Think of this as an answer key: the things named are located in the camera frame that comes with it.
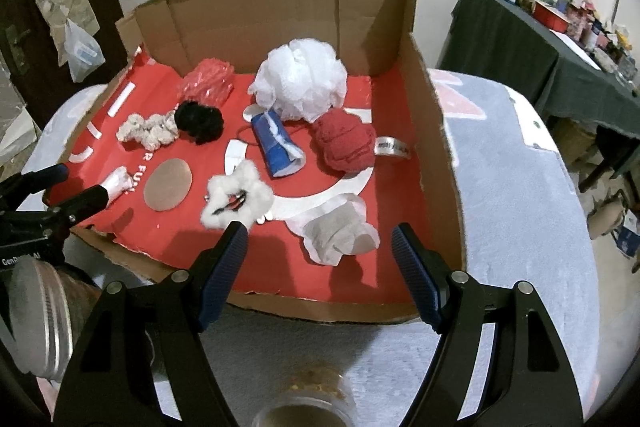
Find beige round powder puff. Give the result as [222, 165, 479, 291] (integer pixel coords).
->
[143, 158, 193, 212]

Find black fluffy scrunchie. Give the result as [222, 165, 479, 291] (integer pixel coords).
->
[175, 101, 224, 145]

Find white fluffy scrunchie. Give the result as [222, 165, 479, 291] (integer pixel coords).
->
[200, 159, 274, 231]

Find red knitted plush toy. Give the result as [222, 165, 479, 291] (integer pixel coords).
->
[311, 108, 376, 173]

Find green tea jar metal lid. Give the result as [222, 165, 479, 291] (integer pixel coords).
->
[8, 256, 101, 383]

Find beige scrunchie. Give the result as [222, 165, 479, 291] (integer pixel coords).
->
[116, 110, 179, 153]

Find clear plastic bag on door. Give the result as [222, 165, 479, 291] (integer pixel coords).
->
[64, 20, 105, 83]

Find red mesh bath pouf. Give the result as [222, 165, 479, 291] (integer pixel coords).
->
[178, 58, 235, 108]

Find jar of golden capsules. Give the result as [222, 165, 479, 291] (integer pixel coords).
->
[252, 365, 357, 427]

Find grey white folded socks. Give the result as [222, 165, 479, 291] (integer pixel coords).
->
[285, 194, 381, 267]

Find cardboard box red interior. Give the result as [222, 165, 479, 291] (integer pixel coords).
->
[43, 0, 464, 324]

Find white mesh bath pouf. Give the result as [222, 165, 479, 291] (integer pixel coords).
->
[247, 38, 348, 124]

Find dark green covered table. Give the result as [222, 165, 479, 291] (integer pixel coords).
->
[439, 0, 639, 138]

